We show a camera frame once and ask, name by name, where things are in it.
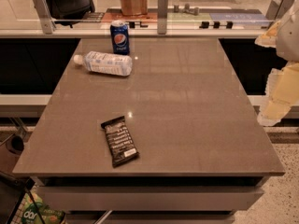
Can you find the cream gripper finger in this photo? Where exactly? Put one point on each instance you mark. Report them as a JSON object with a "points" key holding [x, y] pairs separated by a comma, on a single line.
{"points": [[269, 38], [281, 93]]}

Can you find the grey metal bracket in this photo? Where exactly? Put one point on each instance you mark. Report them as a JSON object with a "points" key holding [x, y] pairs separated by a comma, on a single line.
{"points": [[162, 17], [47, 24], [279, 8]]}

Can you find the clear plastic water bottle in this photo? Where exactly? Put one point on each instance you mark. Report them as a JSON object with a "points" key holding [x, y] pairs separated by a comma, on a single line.
{"points": [[105, 63]]}

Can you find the black office chair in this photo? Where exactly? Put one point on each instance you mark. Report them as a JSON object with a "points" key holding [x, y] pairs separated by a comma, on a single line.
{"points": [[70, 11]]}

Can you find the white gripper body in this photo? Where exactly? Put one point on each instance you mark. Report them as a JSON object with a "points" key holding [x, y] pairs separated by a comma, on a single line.
{"points": [[289, 34]]}

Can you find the blue pepsi can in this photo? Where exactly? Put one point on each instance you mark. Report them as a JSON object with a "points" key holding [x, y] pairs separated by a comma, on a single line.
{"points": [[120, 37]]}

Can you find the black rxbar chocolate wrapper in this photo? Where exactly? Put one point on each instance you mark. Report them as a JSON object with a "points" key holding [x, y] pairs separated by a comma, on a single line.
{"points": [[120, 142]]}

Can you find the grey metal bracket middle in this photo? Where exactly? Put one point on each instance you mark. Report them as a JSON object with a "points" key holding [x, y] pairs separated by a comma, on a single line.
{"points": [[162, 17]]}

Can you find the grey metal bracket right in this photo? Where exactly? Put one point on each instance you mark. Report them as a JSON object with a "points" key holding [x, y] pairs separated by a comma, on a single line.
{"points": [[279, 8]]}

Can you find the green snack bag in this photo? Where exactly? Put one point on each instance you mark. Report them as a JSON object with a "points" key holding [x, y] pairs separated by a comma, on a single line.
{"points": [[35, 211]]}

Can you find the grey metal bracket left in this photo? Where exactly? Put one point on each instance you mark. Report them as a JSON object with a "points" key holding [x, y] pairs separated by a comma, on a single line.
{"points": [[47, 24]]}

